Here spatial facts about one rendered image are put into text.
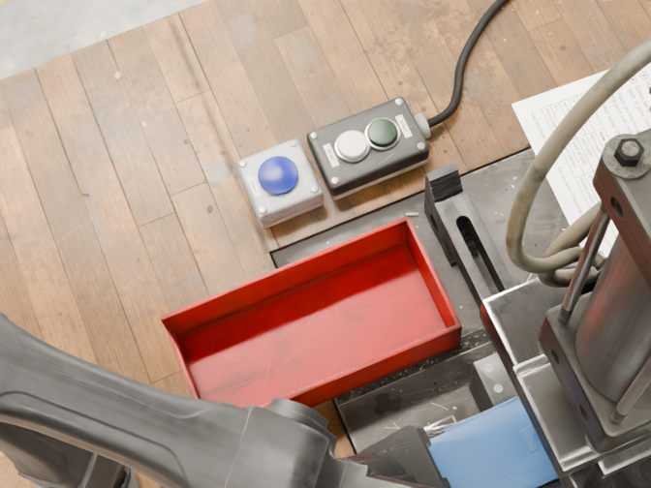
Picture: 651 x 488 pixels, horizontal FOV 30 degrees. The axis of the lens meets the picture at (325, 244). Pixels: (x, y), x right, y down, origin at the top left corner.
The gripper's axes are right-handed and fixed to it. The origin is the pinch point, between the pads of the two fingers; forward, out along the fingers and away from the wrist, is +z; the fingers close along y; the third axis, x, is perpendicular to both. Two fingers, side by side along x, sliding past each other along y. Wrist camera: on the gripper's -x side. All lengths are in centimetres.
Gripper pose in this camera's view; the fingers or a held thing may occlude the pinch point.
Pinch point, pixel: (429, 480)
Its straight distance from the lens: 102.1
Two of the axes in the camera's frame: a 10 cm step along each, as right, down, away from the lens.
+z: 5.1, 0.8, 8.6
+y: 7.6, -5.1, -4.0
